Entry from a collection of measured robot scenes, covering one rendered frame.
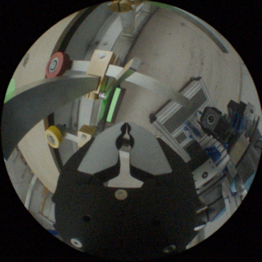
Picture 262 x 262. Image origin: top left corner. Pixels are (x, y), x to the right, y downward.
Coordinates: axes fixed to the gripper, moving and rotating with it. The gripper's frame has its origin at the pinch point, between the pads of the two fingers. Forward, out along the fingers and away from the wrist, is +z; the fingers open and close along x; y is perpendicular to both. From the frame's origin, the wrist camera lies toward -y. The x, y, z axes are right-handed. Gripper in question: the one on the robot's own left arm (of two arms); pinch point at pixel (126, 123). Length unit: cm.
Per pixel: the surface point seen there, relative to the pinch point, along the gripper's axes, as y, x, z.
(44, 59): -18.6, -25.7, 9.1
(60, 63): -13.1, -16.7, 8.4
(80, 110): 9.6, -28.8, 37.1
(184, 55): -51, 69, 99
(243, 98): -39, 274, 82
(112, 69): -8.2, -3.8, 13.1
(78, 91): -4.5, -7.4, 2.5
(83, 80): -6.1, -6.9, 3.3
